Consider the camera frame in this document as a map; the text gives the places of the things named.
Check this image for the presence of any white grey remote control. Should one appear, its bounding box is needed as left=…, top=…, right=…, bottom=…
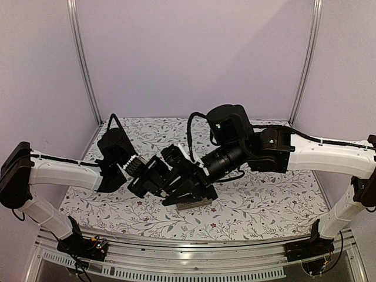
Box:
left=176, top=198, right=213, bottom=210

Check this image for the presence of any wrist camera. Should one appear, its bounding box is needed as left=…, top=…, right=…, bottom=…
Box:
left=161, top=145, right=188, bottom=167
left=122, top=155, right=145, bottom=177

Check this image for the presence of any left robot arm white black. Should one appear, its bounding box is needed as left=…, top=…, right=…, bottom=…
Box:
left=1, top=127, right=151, bottom=255

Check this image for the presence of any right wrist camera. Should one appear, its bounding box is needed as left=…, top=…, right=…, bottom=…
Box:
left=161, top=145, right=188, bottom=167

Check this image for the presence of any aluminium front rail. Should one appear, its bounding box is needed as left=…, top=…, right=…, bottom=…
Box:
left=25, top=227, right=368, bottom=282

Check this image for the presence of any floral patterned table mat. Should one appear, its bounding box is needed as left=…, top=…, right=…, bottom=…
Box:
left=57, top=117, right=330, bottom=242

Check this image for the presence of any aluminium frame post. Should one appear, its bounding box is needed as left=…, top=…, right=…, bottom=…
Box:
left=288, top=0, right=323, bottom=127
left=66, top=0, right=103, bottom=126

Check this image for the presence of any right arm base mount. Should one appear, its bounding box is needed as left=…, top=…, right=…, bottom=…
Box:
left=284, top=219, right=334, bottom=262

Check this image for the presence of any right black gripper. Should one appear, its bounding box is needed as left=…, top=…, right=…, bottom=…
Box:
left=155, top=141, right=246, bottom=206

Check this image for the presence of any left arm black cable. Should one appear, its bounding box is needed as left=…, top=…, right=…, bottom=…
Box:
left=29, top=113, right=127, bottom=168

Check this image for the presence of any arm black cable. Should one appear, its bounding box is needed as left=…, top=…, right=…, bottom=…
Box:
left=29, top=113, right=127, bottom=168
left=186, top=111, right=376, bottom=161

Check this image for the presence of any right aluminium frame post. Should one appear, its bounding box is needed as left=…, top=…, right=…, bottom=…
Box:
left=288, top=0, right=323, bottom=127

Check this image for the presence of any left aluminium frame post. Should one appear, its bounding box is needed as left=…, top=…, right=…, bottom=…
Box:
left=66, top=0, right=103, bottom=126

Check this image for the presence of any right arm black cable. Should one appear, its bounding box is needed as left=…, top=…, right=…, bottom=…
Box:
left=186, top=111, right=376, bottom=161

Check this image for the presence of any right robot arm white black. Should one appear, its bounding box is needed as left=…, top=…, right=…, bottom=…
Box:
left=162, top=105, right=375, bottom=256

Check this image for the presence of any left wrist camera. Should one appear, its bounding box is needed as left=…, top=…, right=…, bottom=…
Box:
left=122, top=155, right=145, bottom=177

